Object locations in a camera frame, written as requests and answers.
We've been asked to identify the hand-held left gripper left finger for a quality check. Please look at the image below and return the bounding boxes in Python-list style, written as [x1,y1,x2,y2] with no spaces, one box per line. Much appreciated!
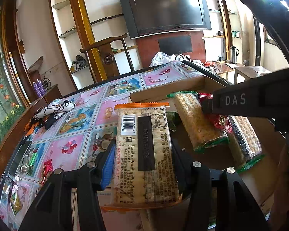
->
[19,142,116,231]

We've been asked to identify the wooden chair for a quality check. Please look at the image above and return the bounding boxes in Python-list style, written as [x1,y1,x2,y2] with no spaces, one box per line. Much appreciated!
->
[79,34,136,83]

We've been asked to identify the dark bag on shelf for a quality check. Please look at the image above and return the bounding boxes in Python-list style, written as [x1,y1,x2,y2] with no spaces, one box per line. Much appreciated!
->
[72,55,88,72]

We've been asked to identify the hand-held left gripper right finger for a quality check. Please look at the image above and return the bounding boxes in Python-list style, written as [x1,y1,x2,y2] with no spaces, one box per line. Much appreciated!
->
[171,140,270,231]

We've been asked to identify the steel thermos jug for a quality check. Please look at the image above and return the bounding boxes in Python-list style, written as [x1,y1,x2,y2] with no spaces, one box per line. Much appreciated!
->
[229,46,240,64]

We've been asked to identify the black tablet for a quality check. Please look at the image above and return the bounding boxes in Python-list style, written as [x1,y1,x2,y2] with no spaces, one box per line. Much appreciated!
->
[5,141,33,177]

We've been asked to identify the small green wrapper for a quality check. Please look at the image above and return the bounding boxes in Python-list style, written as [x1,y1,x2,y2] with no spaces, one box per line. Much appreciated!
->
[29,149,38,167]

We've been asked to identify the black eyeglasses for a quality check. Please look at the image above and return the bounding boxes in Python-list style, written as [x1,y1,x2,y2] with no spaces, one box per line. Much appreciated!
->
[0,176,15,196]

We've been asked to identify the orange cracker pack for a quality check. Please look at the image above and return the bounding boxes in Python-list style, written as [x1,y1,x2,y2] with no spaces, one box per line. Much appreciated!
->
[101,102,182,213]

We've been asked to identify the small red snack packet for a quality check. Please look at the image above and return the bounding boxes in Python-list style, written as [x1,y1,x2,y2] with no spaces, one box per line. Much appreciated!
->
[41,161,54,187]

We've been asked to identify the green pea snack packet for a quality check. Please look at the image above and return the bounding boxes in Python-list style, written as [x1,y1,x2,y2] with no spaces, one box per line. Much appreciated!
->
[9,192,24,216]
[166,112,182,132]

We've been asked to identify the purple bottle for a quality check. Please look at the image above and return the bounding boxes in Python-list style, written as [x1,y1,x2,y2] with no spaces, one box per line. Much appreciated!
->
[32,81,40,98]
[38,79,46,96]

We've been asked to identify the white patterned scarf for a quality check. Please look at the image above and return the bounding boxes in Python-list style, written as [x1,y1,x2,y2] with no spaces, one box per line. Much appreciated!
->
[36,100,76,120]

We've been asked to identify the wooden side table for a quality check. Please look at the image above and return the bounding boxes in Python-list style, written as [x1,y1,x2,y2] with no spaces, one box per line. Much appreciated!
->
[234,66,272,85]

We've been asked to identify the black television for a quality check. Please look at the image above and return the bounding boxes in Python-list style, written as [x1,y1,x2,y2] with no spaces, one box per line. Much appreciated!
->
[117,0,212,39]

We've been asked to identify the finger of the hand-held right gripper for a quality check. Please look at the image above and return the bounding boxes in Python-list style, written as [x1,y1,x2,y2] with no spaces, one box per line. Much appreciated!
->
[202,97,215,115]

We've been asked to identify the white plastic bag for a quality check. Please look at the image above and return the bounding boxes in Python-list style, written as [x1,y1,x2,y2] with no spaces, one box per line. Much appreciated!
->
[150,52,177,67]

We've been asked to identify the floral printed tablecloth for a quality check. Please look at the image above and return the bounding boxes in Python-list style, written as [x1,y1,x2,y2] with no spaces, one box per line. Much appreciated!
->
[0,61,208,231]

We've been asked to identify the wooden sideboard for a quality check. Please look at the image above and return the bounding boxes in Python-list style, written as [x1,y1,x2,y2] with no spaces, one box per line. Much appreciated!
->
[26,84,63,109]

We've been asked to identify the green cracker pack black label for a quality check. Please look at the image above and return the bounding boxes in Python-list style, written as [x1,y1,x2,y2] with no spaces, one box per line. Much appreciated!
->
[228,115,266,172]

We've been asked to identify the cardboard box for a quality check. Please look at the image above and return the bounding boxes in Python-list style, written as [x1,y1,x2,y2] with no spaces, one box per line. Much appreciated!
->
[129,76,289,222]

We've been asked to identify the silver foil packet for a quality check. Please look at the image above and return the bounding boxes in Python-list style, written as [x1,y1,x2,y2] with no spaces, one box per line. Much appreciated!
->
[14,154,34,181]

